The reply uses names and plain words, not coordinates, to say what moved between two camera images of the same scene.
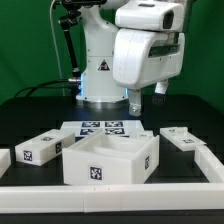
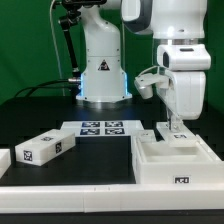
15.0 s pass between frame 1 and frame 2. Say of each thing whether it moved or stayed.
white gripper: moved
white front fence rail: stayed
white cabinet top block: stayed
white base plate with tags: stayed
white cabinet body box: moved
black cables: stayed
